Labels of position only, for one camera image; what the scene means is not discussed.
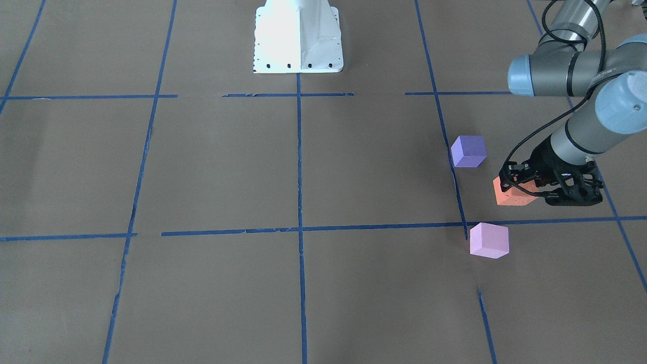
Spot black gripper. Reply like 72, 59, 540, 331
499, 136, 567, 193

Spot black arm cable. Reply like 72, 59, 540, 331
503, 0, 607, 198

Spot purple foam block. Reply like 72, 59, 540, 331
451, 134, 487, 168

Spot orange foam block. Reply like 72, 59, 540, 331
493, 176, 538, 206

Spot pink foam block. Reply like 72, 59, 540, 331
469, 222, 510, 259

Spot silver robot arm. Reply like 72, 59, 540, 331
495, 1, 645, 205

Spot white pedestal column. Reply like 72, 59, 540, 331
253, 1, 344, 74

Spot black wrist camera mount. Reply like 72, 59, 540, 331
542, 158, 605, 207

